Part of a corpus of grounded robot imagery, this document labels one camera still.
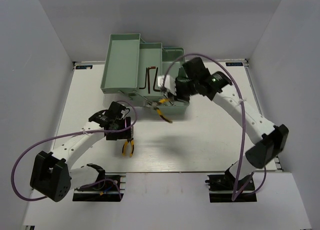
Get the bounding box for yellow black pliers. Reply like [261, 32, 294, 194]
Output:
[121, 138, 136, 158]
[147, 97, 174, 124]

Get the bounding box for dark hex key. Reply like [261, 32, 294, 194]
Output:
[152, 67, 160, 92]
[138, 67, 149, 90]
[147, 66, 156, 94]

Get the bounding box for green toolbox with clear lid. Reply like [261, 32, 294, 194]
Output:
[100, 33, 186, 104]

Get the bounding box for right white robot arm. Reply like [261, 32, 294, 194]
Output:
[164, 57, 289, 189]

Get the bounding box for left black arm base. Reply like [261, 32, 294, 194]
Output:
[72, 174, 126, 202]

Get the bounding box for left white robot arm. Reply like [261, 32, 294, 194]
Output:
[30, 101, 133, 202]

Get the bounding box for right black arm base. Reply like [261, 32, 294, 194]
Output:
[205, 174, 255, 191]

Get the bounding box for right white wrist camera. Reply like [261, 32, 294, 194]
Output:
[157, 75, 177, 96]

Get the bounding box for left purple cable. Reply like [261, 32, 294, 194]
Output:
[11, 101, 138, 201]

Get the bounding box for purple cable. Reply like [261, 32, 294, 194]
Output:
[11, 101, 138, 201]
[163, 54, 267, 202]

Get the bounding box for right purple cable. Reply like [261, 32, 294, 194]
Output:
[163, 54, 267, 202]

